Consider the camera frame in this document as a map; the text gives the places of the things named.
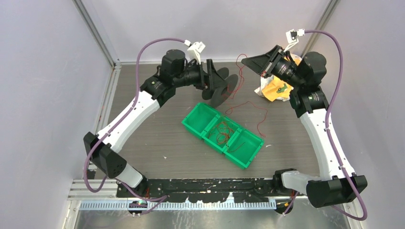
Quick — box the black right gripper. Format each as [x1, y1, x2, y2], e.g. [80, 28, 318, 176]
[242, 44, 304, 89]

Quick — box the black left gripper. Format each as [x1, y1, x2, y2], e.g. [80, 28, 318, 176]
[173, 59, 227, 91]

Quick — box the black cable spool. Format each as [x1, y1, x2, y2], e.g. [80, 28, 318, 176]
[202, 74, 239, 108]

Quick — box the red thin cable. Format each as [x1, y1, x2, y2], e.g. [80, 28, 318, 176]
[207, 53, 269, 152]

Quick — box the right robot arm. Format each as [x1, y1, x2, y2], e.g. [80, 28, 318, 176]
[242, 45, 368, 208]

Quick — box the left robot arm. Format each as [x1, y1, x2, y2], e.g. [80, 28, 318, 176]
[84, 49, 238, 198]

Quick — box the crumpled yellow patterned cloth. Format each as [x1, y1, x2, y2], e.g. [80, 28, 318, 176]
[254, 73, 294, 102]

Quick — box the green plastic bin left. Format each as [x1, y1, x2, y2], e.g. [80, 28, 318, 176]
[181, 103, 220, 140]

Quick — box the green plastic bin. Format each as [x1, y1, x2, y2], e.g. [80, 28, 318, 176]
[224, 128, 264, 169]
[202, 115, 245, 154]
[181, 103, 220, 140]

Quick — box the green plastic bin middle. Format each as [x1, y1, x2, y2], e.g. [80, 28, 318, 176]
[202, 115, 245, 154]

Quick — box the green plastic bin right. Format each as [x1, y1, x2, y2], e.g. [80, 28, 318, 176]
[224, 128, 264, 169]

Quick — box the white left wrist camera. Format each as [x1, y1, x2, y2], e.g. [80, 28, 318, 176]
[184, 40, 206, 64]

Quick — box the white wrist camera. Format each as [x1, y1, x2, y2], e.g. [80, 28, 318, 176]
[284, 29, 305, 52]
[184, 40, 206, 64]

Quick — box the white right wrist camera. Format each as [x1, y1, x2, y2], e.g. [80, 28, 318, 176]
[284, 29, 305, 52]

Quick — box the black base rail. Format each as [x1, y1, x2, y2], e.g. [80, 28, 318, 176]
[117, 178, 296, 203]

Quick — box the slotted aluminium cable duct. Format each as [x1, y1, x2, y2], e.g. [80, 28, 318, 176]
[79, 199, 277, 210]

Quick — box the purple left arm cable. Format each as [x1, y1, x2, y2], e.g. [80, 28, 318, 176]
[83, 38, 191, 216]

